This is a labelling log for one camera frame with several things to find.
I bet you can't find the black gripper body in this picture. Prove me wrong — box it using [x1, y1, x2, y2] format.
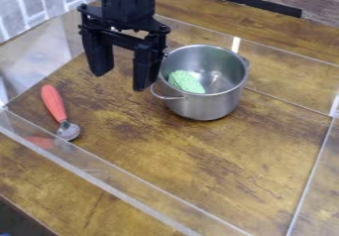
[77, 0, 170, 49]

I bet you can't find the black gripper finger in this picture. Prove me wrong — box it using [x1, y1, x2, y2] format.
[132, 44, 164, 91]
[82, 31, 113, 77]

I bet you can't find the green knitted object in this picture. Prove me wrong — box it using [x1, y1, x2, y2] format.
[168, 70, 205, 93]

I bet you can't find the silver metal pot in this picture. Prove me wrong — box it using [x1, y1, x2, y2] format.
[150, 45, 250, 121]

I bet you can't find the orange handled metal spoon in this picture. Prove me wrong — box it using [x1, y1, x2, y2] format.
[41, 85, 81, 141]

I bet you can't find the black strip on wall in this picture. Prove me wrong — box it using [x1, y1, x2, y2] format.
[224, 0, 301, 18]

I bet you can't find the clear acrylic enclosure wall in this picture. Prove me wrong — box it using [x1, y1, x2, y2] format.
[0, 109, 252, 236]

